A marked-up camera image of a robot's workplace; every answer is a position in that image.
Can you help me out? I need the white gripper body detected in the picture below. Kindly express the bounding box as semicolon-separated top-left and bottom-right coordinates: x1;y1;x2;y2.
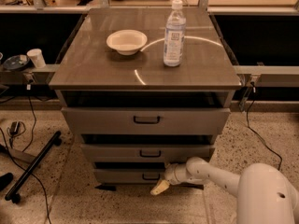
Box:
164;162;211;185

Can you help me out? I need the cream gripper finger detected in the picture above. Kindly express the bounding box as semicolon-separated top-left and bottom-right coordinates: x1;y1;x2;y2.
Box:
150;179;170;196

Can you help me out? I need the grey drawer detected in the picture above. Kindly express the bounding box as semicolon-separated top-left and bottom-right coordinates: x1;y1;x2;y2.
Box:
93;169;164;185
80;145;214;163
62;107;230;135

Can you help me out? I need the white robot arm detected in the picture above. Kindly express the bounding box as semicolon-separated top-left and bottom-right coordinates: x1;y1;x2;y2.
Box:
151;157;299;224

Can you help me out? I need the grey drawer cabinet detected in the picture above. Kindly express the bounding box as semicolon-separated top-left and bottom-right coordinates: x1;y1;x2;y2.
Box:
49;7;243;191

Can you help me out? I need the white paper bowl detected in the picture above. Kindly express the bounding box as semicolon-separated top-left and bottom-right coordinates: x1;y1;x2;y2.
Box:
107;30;148;55

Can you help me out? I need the clear plastic water bottle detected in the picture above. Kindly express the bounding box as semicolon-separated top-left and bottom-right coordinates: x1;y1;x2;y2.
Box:
164;0;186;67

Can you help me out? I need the black bar on wheels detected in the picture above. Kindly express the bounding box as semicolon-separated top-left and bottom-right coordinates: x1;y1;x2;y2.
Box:
5;131;62;203

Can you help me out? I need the small black adapter left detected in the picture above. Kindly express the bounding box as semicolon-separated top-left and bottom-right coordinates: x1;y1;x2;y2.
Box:
9;121;20;135

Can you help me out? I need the white paper cup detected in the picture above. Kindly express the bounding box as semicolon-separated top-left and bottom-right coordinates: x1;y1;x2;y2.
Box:
27;49;46;68

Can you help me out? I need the dark round plate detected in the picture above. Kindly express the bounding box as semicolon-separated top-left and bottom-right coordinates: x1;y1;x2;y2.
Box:
3;55;30;71

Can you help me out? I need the black cable right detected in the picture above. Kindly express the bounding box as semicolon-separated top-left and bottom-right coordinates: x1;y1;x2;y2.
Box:
245;81;284;172

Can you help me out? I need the black cable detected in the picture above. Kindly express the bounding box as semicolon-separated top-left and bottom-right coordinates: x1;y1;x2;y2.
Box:
0;84;52;224
245;81;284;172

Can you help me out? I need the black cable left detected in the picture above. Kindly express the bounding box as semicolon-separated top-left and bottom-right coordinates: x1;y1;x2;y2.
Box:
0;84;52;224

